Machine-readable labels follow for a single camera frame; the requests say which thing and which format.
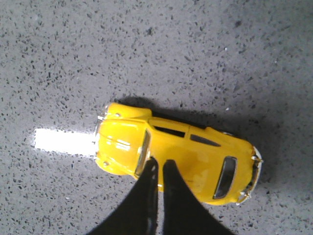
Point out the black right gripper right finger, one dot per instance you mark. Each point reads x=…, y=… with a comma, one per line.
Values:
x=183, y=213

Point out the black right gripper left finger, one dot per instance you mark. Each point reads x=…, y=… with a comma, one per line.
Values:
x=137, y=214

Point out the yellow toy beetle car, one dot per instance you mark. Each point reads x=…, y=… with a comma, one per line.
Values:
x=218, y=167

